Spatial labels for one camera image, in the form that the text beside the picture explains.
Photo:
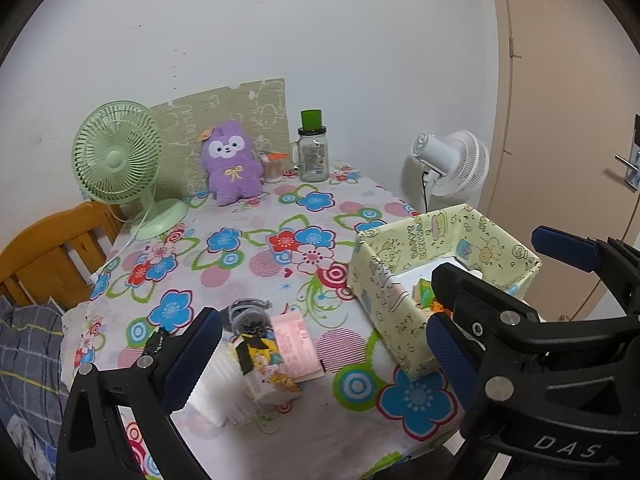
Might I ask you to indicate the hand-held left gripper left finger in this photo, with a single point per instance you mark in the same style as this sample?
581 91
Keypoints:
197 355

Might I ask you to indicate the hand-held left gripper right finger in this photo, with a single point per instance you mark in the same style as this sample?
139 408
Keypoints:
450 360

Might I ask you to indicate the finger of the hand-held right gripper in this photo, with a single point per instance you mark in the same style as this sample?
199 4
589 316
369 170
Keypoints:
500 320
565 249

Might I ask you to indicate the black yellow patterned cloth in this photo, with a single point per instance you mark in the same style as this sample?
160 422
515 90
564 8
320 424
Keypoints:
252 342

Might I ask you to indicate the grey fuzzy cloth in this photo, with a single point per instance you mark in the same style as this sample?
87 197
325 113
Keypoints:
240 307

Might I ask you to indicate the yellow cartoon paper box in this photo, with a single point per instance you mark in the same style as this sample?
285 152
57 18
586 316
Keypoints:
385 305

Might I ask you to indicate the orange soft toy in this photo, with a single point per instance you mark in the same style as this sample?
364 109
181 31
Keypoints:
442 308

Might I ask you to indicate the green yellow soft toy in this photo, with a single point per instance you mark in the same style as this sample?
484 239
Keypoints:
424 294

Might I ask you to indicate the white ribbed pack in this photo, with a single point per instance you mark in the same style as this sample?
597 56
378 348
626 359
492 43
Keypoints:
220 390

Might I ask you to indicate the pink tissue packet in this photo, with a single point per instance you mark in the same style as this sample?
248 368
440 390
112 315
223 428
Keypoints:
300 345

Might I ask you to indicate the floral tablecloth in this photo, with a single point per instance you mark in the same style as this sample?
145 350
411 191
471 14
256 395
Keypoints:
260 270

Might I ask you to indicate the white desk fan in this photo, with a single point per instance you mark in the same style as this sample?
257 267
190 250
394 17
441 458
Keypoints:
457 170

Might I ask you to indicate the beige door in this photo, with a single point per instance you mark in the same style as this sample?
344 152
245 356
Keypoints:
565 85

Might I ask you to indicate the blue plaid bedding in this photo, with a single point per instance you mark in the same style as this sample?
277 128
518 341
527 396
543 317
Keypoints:
30 360

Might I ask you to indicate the wooden chair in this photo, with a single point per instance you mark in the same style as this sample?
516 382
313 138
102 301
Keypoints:
45 250

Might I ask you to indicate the purple plush toy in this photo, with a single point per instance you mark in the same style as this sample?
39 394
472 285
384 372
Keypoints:
231 170

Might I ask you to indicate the small jar with orange lid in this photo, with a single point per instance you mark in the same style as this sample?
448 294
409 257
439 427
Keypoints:
274 167

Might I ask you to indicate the green desk fan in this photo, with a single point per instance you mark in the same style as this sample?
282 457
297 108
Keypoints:
116 160

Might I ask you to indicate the glass mug with green lid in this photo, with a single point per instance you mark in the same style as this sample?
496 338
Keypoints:
313 160

